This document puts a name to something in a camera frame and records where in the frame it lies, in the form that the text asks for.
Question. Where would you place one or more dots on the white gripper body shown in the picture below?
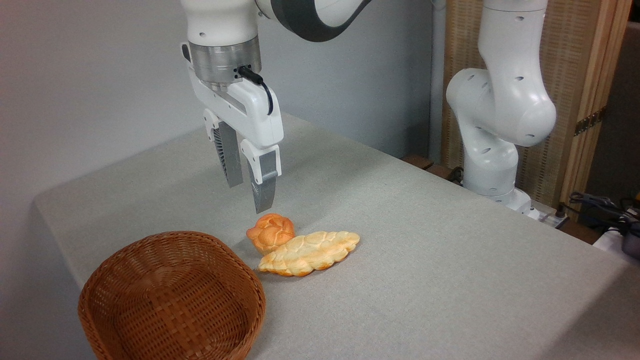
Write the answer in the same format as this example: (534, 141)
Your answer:
(250, 107)

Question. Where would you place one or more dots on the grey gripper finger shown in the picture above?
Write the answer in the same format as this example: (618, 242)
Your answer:
(229, 155)
(264, 175)

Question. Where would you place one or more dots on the round orange bread bun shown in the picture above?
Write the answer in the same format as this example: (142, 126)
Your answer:
(270, 232)

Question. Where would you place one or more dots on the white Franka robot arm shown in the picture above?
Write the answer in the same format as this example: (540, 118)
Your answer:
(500, 100)

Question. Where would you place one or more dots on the long braided bread loaf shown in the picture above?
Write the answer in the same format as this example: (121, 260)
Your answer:
(310, 252)

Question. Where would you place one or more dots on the brown wicker basket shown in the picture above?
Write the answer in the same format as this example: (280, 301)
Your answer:
(170, 300)

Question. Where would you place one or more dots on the brown wooden base board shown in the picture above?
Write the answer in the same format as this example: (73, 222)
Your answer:
(417, 161)

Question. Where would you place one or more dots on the wood and rattan folding screen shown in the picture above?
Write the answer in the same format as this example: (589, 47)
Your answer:
(567, 50)

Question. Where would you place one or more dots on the metal screen hinge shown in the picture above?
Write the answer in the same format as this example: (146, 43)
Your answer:
(590, 121)

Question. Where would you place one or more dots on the dark grey device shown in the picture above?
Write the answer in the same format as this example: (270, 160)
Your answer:
(632, 242)

